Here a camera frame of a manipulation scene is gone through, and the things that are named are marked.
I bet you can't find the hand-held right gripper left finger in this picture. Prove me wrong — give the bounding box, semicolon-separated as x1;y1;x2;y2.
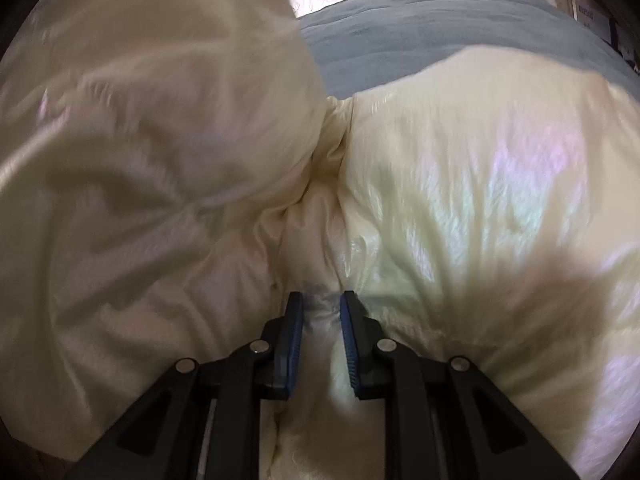
65;291;305;480

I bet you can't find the blue-grey bed blanket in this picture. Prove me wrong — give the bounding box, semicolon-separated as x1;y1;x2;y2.
295;0;632;102

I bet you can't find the white printed box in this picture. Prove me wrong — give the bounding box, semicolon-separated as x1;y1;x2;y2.
567;0;615;45

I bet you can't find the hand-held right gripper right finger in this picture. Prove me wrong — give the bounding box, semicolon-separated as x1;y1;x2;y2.
339;290;581;480

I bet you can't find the cream puffer jacket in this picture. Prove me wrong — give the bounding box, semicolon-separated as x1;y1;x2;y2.
0;0;640;480

